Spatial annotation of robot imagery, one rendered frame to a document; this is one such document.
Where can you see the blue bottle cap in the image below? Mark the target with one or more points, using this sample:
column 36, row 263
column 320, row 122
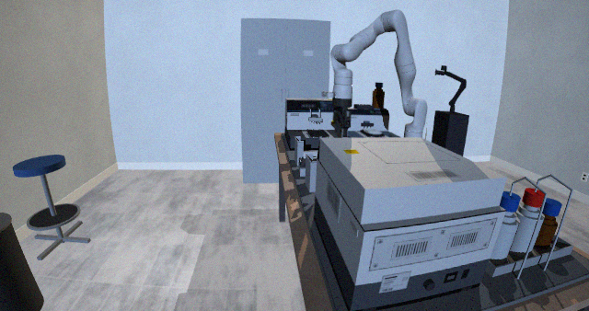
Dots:
column 552, row 206
column 510, row 202

